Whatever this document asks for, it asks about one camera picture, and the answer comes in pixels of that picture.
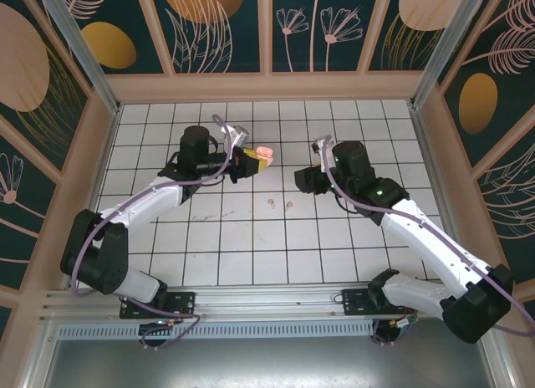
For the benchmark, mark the pink earbud charging case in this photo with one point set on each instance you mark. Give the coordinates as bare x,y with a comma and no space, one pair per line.
265,154

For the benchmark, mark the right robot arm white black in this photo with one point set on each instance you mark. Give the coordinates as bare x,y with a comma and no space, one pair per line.
430,237

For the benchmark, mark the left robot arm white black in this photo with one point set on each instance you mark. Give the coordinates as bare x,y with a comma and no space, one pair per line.
138,200

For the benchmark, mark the dark panel orange oval feather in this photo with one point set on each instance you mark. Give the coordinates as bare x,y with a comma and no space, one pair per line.
476,103
108,45

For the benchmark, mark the dark panel orange circle leaves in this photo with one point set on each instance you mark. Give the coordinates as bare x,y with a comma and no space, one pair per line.
200,7

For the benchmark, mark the dark panel pink flowers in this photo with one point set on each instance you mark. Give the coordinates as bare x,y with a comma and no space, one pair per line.
317,28

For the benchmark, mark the dark panel flower outline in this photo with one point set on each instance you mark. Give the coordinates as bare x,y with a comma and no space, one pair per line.
16,221
510,204

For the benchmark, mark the dark panel pink circle leaves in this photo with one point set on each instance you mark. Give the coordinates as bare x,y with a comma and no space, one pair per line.
21,57
418,11

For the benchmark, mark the grey metal sheet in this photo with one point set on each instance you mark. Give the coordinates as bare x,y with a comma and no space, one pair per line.
267,363

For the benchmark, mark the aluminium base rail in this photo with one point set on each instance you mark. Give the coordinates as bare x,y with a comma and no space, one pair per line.
271,300

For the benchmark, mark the aluminium corner post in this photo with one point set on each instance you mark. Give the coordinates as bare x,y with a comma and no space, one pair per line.
79,45
443,45

